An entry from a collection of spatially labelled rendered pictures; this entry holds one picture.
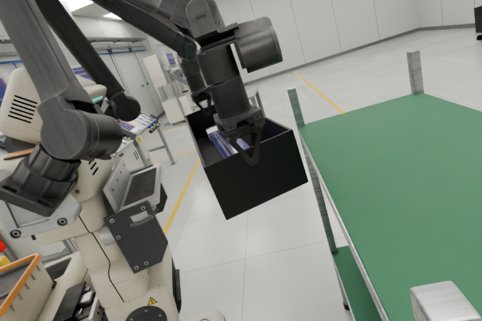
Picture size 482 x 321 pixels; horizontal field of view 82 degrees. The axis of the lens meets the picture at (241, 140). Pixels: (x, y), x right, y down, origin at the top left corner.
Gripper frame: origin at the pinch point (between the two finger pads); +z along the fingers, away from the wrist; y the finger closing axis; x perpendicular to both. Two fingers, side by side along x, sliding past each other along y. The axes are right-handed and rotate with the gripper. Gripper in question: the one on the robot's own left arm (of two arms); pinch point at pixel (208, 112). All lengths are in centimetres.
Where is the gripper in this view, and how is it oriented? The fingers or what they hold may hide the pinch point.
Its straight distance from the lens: 103.6
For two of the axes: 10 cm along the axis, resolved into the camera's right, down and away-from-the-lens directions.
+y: -2.5, -2.5, 9.4
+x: -9.1, 3.9, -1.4
